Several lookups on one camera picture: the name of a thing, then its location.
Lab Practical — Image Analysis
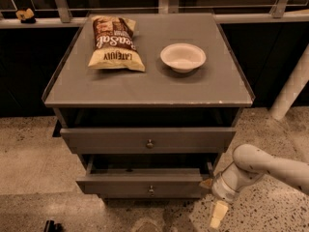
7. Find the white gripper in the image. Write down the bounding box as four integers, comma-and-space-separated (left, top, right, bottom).
199, 162, 263, 229

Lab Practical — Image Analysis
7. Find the grey drawer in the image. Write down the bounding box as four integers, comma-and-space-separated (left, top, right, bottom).
76, 154, 213, 199
60, 128, 236, 154

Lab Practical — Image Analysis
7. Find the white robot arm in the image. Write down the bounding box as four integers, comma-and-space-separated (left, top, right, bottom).
200, 144, 309, 229

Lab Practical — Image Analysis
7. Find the grey wooden drawer cabinet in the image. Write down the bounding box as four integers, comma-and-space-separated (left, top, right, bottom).
42, 13, 256, 205

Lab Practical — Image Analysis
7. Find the grey top drawer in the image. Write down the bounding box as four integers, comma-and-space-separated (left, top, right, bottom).
60, 128, 236, 154

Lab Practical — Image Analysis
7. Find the round metal floor object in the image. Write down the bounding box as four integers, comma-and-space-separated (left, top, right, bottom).
131, 217, 163, 232

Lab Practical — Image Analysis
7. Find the white paper bowl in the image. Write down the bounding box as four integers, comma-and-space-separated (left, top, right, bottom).
160, 43, 207, 73

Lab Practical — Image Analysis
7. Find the white diagonal pole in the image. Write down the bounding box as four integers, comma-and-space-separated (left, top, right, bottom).
269, 44, 309, 121

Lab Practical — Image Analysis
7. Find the black object on floor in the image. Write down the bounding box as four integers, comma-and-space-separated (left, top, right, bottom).
43, 220, 64, 232

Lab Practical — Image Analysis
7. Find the sea salt chip bag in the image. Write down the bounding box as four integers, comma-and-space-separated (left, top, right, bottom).
88, 15, 146, 72

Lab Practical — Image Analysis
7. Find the metal window railing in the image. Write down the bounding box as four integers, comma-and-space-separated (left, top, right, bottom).
0, 0, 309, 28

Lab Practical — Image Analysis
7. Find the small yellow black object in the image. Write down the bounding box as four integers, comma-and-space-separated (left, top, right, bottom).
15, 8, 36, 24

